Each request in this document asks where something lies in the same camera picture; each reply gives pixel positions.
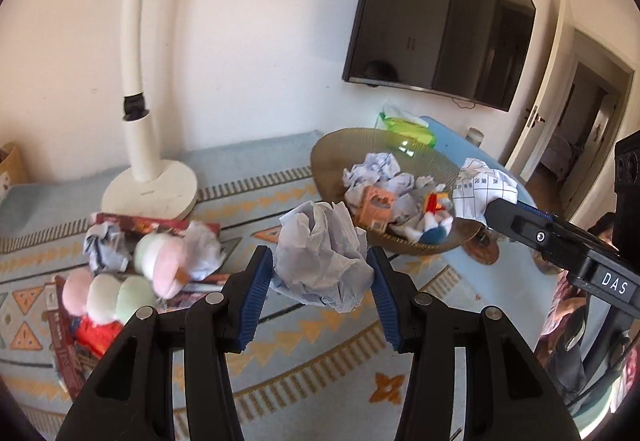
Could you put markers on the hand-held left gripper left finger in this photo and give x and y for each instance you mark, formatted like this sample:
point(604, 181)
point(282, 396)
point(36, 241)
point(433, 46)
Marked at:
point(255, 301)

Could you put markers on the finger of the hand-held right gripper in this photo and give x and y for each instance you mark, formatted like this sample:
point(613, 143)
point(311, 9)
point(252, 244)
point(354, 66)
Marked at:
point(540, 236)

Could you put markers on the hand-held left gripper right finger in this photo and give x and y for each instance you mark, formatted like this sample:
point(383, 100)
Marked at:
point(387, 301)

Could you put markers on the glass bowl of paper trash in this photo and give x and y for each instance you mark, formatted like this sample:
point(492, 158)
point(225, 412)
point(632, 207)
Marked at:
point(335, 161)

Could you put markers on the dark red printed packet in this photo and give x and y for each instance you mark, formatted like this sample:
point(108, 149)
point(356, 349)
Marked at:
point(155, 223)
point(200, 293)

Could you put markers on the round brown coaster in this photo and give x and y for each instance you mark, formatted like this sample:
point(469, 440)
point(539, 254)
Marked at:
point(481, 249)

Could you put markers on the patterned woven table mat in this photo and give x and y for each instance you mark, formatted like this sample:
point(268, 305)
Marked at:
point(300, 361)

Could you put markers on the orange plastic toy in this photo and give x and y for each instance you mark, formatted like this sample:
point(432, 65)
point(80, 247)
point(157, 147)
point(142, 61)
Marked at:
point(375, 208)

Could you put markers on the red white blue toy figure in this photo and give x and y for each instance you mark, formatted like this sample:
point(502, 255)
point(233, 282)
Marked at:
point(435, 218)

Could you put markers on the two-ball pastel plush toy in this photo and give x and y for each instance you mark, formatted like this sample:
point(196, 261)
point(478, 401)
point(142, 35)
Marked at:
point(160, 261)

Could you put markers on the three-ball pastel plush toy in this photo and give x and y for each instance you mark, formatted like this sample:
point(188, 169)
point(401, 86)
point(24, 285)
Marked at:
point(110, 298)

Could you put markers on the white door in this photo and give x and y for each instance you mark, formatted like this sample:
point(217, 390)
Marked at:
point(542, 86)

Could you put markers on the bright red snack packet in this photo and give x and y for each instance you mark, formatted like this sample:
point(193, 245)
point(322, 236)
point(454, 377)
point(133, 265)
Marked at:
point(97, 335)

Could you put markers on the green plastic bag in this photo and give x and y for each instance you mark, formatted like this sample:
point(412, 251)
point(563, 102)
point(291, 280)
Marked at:
point(407, 131)

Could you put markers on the white desk lamp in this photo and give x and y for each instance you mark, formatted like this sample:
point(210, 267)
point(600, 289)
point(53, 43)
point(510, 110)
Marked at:
point(142, 146)

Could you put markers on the dark red patterned box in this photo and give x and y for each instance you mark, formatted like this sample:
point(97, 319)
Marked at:
point(62, 351)

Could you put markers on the tan calligraphy pen holder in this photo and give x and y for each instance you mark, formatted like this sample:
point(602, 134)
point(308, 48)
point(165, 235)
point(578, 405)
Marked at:
point(10, 171)

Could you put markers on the grey door frame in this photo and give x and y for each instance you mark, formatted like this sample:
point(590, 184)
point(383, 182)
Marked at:
point(620, 71)

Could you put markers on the black wall television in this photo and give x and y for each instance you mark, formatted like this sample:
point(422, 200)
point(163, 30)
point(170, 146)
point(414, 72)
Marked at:
point(440, 6)

